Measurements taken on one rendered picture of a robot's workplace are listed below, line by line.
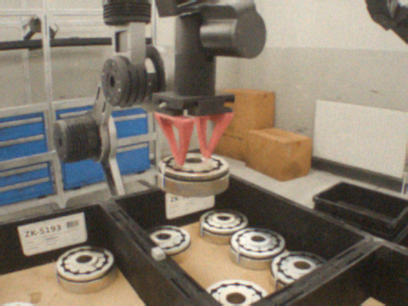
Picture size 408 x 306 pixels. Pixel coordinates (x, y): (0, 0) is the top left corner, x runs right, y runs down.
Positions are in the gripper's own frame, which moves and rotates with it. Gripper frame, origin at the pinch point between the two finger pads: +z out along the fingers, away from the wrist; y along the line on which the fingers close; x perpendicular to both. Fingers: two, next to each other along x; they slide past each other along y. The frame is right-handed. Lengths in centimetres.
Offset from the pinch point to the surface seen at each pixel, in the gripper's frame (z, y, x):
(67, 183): 76, 40, 185
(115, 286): 22.7, -11.0, 6.8
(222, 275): 22.2, 5.1, -2.5
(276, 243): 18.8, 16.1, -5.2
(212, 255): 22.4, 8.2, 3.5
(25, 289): 23.2, -24.5, 15.0
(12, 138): 39, 6, 187
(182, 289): 12.2, -10.1, -10.5
